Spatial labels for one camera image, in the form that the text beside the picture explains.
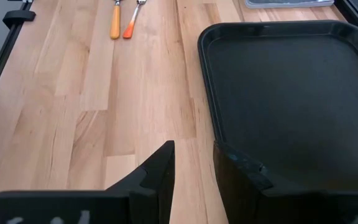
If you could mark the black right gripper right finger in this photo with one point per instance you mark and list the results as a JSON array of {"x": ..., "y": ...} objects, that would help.
[{"x": 238, "y": 193}]

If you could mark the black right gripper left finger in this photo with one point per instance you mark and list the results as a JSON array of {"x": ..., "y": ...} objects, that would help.
[{"x": 157, "y": 186}]

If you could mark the black rectangular plastic tray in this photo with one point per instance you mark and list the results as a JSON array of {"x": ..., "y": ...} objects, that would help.
[{"x": 291, "y": 62}]

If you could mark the waterfall picture book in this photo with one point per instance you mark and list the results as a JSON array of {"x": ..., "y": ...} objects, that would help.
[{"x": 291, "y": 3}]

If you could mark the black rail bracket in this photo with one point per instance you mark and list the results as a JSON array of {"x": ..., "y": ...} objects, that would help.
[{"x": 19, "y": 15}]

